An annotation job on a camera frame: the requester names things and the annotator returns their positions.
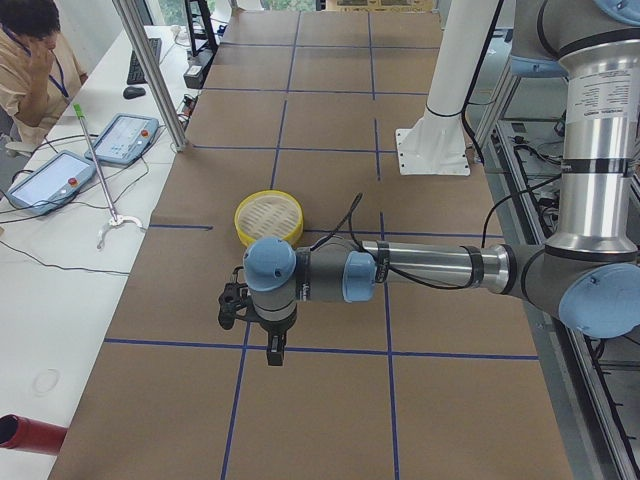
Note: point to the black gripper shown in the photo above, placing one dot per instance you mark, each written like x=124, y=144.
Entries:
x=274, y=328

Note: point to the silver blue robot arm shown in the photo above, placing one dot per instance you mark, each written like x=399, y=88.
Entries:
x=585, y=274

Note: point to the yellow steamer basket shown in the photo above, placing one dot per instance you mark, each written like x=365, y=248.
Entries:
x=269, y=213

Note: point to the metal reacher grabber stick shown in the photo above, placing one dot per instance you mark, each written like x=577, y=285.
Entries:
x=116, y=220

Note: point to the far blue teach pendant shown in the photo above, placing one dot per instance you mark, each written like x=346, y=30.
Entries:
x=125, y=139

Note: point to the blue teach pendant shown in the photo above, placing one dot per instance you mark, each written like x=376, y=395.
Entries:
x=53, y=184
x=125, y=139

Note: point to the near blue teach pendant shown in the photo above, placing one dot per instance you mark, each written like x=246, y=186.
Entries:
x=53, y=184

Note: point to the red cylinder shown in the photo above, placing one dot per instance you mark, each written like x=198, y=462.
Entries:
x=29, y=435

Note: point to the black box on table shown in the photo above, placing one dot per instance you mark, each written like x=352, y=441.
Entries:
x=198, y=69

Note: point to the black computer mouse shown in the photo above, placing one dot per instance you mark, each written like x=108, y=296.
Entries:
x=132, y=92

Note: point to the person in beige shirt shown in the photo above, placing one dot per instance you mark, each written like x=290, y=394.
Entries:
x=40, y=73

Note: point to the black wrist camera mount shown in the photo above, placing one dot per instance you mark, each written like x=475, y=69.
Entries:
x=235, y=302

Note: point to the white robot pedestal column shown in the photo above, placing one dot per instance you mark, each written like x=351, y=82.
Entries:
x=436, y=144

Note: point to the aluminium frame post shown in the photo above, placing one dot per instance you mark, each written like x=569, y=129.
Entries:
x=136, y=33

